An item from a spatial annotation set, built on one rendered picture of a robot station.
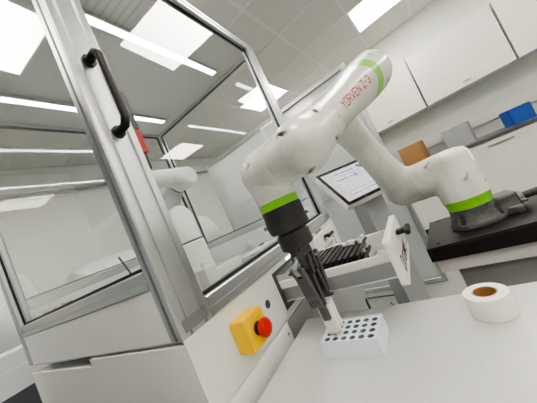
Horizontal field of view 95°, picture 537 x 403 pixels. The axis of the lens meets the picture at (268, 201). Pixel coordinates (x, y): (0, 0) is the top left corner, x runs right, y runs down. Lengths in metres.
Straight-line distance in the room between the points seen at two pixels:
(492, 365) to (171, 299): 0.51
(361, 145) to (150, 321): 0.78
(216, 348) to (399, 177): 0.77
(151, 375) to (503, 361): 0.62
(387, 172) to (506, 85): 3.57
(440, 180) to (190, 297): 0.79
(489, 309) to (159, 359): 0.62
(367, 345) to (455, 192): 0.56
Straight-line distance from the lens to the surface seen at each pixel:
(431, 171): 0.95
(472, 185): 0.95
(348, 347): 0.60
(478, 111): 4.38
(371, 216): 1.68
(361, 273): 0.68
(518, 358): 0.54
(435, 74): 4.07
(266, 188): 0.51
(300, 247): 0.54
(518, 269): 0.98
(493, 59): 4.11
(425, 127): 4.34
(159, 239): 0.53
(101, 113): 0.62
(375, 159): 0.93
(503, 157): 3.69
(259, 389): 0.67
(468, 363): 0.54
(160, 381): 0.66
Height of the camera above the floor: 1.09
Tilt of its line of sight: 3 degrees up
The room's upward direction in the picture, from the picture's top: 24 degrees counter-clockwise
